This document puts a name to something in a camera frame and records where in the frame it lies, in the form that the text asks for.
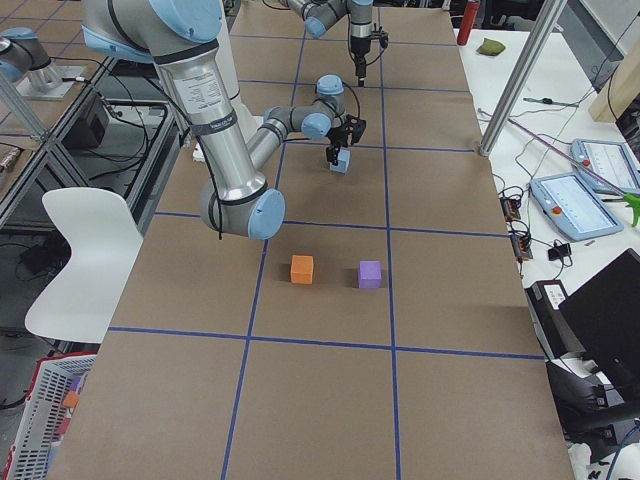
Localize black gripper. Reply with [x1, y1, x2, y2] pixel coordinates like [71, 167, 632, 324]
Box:
[348, 27, 389, 85]
[326, 114, 367, 165]

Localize blue foam block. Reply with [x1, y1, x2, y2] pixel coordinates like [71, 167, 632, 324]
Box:
[329, 150, 351, 174]

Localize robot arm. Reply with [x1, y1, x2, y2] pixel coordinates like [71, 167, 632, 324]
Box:
[279, 0, 389, 87]
[82, 1, 366, 240]

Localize orange foam block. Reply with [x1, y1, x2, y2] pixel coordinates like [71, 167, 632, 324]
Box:
[290, 254, 314, 285]

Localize purple foam block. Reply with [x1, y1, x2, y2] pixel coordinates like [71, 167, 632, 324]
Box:
[358, 260, 382, 289]

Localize red cylinder bottle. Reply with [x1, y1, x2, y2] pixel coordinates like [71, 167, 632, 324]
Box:
[456, 0, 481, 46]

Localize green cloth pouch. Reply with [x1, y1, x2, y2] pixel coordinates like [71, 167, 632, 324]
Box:
[476, 38, 506, 57]

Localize green smartwatch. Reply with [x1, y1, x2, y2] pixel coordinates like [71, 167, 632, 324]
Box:
[522, 97, 579, 108]

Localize blue teach pendant near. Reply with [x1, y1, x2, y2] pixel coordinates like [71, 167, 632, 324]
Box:
[530, 173, 623, 241]

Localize blue teach pendant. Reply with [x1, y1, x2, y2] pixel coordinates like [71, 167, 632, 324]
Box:
[530, 173, 623, 241]
[571, 139, 639, 194]

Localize white plastic chair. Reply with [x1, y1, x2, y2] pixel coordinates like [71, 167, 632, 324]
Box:
[25, 187, 143, 344]

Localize blue teach pendant far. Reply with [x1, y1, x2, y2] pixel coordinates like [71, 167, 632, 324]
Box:
[571, 139, 639, 194]

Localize reacher grabber stick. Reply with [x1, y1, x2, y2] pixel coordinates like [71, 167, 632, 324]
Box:
[477, 107, 640, 217]

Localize black laptop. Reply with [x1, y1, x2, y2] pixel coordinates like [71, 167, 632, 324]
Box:
[560, 248, 639, 401]

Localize white plastic basket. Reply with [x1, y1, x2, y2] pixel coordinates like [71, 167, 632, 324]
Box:
[1, 353, 96, 479]

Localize aluminium frame post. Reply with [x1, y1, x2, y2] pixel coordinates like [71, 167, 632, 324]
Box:
[478, 0, 567, 157]

